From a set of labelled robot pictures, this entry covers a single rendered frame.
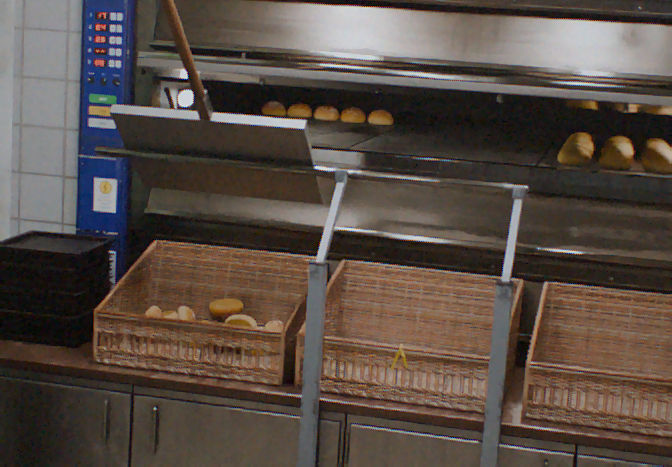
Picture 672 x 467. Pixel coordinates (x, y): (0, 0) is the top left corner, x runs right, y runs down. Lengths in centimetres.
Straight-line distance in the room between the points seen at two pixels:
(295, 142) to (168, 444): 90
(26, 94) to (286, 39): 88
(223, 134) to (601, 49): 110
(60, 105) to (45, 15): 28
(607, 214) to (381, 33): 85
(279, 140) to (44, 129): 100
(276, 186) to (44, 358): 81
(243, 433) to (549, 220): 108
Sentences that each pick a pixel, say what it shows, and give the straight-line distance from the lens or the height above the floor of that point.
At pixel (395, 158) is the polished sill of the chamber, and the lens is 375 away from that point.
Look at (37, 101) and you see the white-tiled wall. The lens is 411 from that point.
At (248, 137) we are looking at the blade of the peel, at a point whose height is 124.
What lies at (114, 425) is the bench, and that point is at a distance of 358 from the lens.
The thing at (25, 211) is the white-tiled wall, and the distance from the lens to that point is 417.
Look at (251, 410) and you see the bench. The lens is 343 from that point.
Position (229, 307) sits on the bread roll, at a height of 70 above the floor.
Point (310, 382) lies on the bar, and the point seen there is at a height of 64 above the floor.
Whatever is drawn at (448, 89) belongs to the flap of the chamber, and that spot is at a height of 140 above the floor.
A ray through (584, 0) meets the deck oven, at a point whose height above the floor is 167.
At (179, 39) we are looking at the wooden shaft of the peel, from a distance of 315.
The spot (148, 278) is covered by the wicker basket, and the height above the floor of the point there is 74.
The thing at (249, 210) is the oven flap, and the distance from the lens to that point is 386.
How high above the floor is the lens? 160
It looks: 9 degrees down
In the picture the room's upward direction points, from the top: 4 degrees clockwise
